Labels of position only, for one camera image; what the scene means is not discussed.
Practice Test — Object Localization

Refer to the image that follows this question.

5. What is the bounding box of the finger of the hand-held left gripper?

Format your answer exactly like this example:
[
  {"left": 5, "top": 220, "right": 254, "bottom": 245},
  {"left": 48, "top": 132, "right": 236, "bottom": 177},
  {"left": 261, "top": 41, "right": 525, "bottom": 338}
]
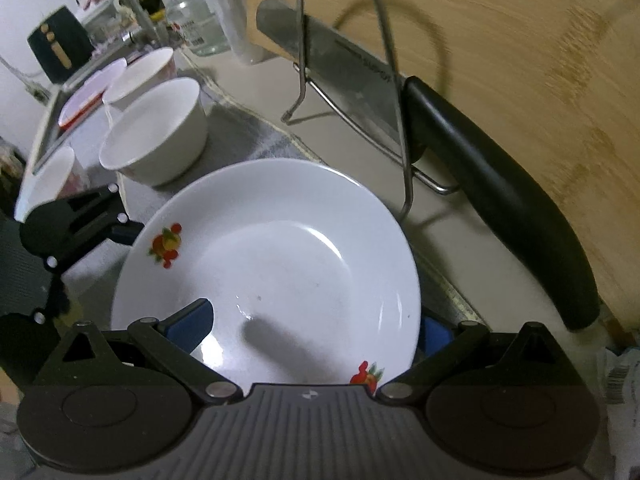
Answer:
[
  {"left": 32, "top": 280, "right": 76, "bottom": 342},
  {"left": 47, "top": 184, "right": 147, "bottom": 272}
]

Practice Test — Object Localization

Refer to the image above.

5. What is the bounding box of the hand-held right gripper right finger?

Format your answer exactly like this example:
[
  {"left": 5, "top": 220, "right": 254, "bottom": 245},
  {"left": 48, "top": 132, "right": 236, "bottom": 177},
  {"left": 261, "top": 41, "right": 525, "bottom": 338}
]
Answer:
[{"left": 375, "top": 317, "right": 586, "bottom": 404}]

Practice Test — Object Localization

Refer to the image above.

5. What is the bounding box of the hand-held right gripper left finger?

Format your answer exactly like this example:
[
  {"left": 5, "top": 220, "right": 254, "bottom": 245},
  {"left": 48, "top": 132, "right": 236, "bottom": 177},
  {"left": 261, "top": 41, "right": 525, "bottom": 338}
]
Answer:
[{"left": 37, "top": 298, "right": 241, "bottom": 406}]

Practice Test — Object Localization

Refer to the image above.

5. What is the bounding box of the white floral bowl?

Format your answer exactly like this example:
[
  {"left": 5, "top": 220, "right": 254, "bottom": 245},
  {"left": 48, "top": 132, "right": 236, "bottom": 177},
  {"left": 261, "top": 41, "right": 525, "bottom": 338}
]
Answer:
[
  {"left": 99, "top": 77, "right": 209, "bottom": 187},
  {"left": 14, "top": 146, "right": 77, "bottom": 223},
  {"left": 102, "top": 48, "right": 178, "bottom": 111}
]

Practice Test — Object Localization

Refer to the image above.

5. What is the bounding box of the white fruit print plate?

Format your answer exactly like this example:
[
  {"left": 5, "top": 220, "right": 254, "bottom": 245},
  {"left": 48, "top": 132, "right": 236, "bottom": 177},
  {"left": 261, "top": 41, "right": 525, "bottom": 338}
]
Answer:
[{"left": 110, "top": 158, "right": 421, "bottom": 386}]

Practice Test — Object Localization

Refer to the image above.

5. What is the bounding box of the red white drain basket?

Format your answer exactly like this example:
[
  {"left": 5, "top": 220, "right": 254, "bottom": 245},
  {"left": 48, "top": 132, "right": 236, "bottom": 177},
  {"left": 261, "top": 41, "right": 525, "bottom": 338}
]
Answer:
[{"left": 57, "top": 57, "right": 128, "bottom": 128}]

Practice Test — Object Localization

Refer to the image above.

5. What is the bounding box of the black air fryer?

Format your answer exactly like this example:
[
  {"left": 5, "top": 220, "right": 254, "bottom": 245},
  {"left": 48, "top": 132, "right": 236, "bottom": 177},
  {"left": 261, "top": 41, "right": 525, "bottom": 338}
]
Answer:
[{"left": 27, "top": 6, "right": 93, "bottom": 83}]

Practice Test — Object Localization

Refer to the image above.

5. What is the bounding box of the white seasoning packet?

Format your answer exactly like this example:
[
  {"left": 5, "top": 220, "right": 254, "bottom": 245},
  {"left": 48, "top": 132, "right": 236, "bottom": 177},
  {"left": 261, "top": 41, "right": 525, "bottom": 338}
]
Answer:
[{"left": 597, "top": 310, "right": 640, "bottom": 461}]

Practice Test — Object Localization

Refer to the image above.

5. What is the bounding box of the metal faucet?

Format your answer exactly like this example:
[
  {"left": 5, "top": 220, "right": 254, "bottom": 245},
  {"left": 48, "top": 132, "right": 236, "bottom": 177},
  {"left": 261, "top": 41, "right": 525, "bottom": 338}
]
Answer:
[{"left": 97, "top": 0, "right": 168, "bottom": 46}]

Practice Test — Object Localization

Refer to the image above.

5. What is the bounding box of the glass jar green lid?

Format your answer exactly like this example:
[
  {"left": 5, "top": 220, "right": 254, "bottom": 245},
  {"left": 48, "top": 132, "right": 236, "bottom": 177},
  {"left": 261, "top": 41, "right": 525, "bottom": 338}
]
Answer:
[{"left": 161, "top": 0, "right": 231, "bottom": 57}]

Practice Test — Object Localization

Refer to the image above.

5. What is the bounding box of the tall plastic wrap roll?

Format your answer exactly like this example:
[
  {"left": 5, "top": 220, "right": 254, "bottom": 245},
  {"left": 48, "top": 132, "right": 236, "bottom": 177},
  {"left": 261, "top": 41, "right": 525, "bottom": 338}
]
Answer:
[{"left": 192, "top": 0, "right": 273, "bottom": 66}]

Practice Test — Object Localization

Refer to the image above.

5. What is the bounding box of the bamboo cutting board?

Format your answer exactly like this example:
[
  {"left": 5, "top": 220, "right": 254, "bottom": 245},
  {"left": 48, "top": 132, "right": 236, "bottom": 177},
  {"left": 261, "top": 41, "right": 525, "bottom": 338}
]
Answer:
[{"left": 245, "top": 0, "right": 640, "bottom": 351}]

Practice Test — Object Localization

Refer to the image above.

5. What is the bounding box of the metal wire rack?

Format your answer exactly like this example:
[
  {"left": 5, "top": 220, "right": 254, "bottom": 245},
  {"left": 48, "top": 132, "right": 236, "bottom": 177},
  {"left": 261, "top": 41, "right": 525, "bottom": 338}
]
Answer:
[{"left": 281, "top": 0, "right": 461, "bottom": 223}]

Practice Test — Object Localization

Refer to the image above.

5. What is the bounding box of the black handled cleaver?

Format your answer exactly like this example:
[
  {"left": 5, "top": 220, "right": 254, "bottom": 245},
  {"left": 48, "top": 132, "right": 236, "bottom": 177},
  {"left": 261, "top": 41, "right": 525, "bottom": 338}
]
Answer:
[{"left": 256, "top": 0, "right": 601, "bottom": 332}]

